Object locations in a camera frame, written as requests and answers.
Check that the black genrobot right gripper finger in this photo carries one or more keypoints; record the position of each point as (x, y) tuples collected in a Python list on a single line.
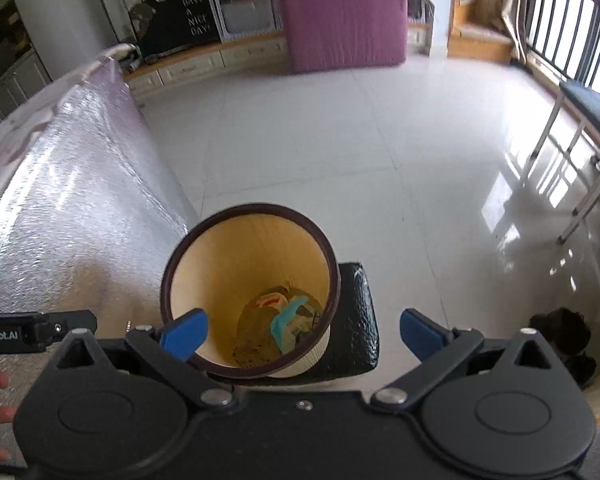
[(35, 331)]

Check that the low wooden tv cabinet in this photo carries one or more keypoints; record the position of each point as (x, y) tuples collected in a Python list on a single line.
[(266, 53)]

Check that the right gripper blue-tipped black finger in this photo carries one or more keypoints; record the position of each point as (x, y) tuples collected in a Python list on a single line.
[(167, 352), (442, 354)]

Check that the clear plastic bottle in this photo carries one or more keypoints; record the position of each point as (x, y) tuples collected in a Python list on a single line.
[(254, 344)]

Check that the pink folded mattress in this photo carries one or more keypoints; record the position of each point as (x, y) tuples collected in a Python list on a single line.
[(335, 34)]

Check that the blue seat white chair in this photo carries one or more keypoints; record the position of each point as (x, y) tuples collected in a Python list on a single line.
[(586, 103)]

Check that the black balcony railing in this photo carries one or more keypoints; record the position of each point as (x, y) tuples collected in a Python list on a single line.
[(565, 36)]

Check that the wooden round trash bin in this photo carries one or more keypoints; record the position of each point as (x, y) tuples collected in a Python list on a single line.
[(238, 255)]

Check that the black letter board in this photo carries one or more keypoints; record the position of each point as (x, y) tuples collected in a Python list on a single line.
[(165, 27)]

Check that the blue white plastic bag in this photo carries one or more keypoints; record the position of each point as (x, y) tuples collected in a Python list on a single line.
[(292, 325)]

